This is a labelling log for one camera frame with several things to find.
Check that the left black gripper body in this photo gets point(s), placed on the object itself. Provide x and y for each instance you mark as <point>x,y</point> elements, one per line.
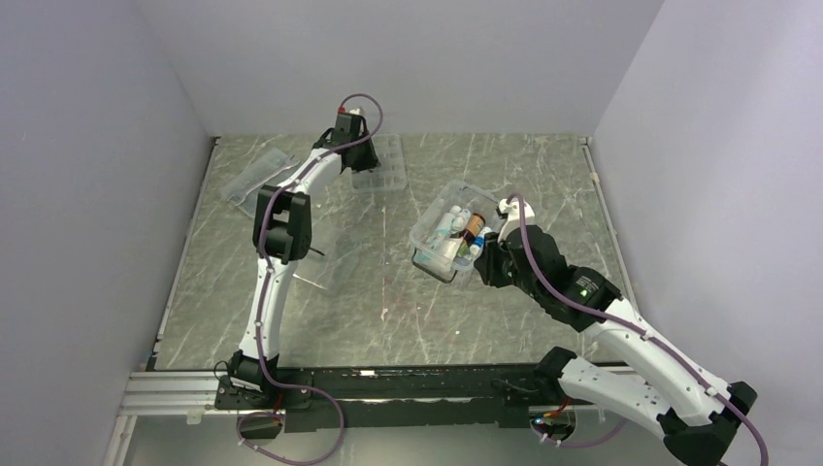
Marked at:
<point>366,158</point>

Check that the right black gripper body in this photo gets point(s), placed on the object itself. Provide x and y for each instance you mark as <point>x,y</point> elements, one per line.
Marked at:
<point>500,269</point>

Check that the clear divided organizer tray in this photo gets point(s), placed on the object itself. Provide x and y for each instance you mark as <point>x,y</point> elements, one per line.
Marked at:
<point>390,175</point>

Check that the white gauze packet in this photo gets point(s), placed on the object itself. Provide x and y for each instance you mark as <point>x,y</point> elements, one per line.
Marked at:
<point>447,250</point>

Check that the amber medicine bottle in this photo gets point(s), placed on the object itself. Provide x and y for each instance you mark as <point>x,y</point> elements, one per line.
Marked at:
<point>473,227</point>

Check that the clear medicine kit box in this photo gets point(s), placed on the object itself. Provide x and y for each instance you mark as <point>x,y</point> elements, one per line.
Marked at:
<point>478,201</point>

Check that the white medicine bottle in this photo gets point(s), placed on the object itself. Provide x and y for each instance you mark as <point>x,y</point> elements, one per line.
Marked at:
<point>461,218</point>

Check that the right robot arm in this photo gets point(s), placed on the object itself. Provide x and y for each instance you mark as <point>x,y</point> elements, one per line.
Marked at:
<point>695,414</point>

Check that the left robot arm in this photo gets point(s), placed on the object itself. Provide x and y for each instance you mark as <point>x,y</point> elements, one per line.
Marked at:
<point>282,236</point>

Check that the clear box with blue latches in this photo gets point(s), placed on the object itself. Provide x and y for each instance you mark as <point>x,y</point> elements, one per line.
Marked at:
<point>272,167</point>

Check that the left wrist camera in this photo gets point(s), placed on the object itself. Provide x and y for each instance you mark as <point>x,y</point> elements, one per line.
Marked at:
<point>350,123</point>

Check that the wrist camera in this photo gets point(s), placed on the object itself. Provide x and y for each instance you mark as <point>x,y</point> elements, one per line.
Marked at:
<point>512,214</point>
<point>350,123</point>

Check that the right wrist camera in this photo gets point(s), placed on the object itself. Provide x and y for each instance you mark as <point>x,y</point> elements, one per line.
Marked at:
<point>512,214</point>

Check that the black front rail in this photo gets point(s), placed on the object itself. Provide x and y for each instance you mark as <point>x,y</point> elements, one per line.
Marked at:
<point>308,399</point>

